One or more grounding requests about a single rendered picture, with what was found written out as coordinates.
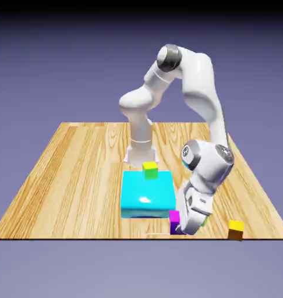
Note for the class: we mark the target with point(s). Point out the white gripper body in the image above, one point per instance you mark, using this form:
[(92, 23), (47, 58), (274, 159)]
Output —
[(193, 221)]

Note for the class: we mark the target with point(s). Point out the small yellow cube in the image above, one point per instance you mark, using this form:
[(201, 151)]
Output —
[(235, 230)]

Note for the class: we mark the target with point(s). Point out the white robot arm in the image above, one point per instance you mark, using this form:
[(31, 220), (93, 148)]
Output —
[(199, 93)]

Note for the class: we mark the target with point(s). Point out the small green cube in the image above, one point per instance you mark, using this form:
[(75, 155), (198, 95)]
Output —
[(150, 171)]

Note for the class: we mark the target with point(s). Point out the small purple cube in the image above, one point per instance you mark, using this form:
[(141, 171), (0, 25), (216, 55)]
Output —
[(174, 221)]

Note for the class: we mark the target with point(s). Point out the large cyan box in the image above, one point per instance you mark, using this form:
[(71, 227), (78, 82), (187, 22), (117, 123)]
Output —
[(147, 194)]

